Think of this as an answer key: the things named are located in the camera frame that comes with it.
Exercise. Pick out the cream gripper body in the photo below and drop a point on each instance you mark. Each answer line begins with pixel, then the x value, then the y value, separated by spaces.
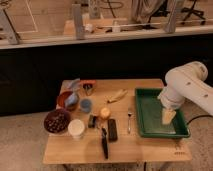
pixel 167 115

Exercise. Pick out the yellow apple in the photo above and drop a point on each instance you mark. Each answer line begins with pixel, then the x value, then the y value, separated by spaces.
pixel 105 113

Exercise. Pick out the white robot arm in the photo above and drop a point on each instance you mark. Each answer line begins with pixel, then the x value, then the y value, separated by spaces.
pixel 185 82

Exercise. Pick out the green plastic tray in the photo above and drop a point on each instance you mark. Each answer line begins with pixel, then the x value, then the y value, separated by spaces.
pixel 149 117

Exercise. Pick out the silver fork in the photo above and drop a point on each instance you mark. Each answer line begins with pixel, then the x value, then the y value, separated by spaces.
pixel 129 120

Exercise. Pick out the yellow banana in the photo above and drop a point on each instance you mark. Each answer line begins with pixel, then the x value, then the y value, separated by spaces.
pixel 119 95

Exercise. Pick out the black rectangular block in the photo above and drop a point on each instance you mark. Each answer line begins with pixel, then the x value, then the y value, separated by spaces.
pixel 112 130

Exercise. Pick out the wooden table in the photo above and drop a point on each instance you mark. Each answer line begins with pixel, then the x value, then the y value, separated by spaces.
pixel 63 149

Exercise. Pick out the small dark green object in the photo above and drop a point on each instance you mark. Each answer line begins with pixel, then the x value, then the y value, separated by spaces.
pixel 92 121

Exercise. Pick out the blue small cup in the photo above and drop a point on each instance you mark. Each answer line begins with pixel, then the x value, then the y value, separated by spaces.
pixel 85 105

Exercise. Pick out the white cup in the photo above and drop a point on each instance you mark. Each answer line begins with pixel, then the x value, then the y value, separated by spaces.
pixel 76 128

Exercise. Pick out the blue crumpled cloth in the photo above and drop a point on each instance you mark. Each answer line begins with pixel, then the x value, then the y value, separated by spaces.
pixel 71 100

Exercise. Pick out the brown bowl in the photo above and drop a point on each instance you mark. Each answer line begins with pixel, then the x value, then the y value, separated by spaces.
pixel 61 101

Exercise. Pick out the dark bowl of nuts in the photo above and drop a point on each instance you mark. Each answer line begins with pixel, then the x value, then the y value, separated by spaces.
pixel 57 121

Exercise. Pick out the black handled knife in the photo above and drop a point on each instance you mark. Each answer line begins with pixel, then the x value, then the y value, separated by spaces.
pixel 104 143

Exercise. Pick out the orange handled tool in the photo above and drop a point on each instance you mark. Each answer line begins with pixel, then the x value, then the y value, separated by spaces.
pixel 88 86

